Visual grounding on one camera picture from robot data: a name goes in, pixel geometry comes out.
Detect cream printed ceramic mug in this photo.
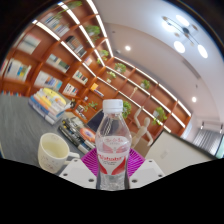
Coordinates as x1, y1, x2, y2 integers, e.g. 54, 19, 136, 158
37, 132, 81, 175

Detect ceiling air vent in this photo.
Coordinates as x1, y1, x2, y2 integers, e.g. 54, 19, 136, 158
181, 59, 203, 80

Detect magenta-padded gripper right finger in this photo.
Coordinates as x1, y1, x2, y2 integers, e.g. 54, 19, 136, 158
127, 148, 166, 190

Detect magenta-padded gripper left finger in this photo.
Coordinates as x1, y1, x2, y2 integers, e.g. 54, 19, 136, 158
59, 148, 101, 190

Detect branched globe ceiling lamp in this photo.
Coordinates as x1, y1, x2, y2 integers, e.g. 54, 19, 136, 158
162, 13, 209, 60

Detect black track light rail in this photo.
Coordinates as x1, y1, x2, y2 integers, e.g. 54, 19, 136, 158
199, 120, 224, 133

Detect beige upholstered chair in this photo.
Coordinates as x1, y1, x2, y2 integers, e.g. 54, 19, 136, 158
132, 136, 152, 158

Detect grey window curtain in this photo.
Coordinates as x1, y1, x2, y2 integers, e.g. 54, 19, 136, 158
192, 128, 223, 156

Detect clear plastic water bottle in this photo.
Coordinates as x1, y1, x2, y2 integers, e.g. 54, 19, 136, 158
94, 98, 133, 191

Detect stack of colourful books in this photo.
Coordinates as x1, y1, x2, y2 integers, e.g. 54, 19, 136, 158
28, 87, 72, 126

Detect stack of dark magazines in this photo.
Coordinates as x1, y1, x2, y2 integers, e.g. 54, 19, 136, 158
58, 118, 98, 154

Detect wooden wall shelf unit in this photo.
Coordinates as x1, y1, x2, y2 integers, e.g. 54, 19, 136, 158
0, 0, 193, 138

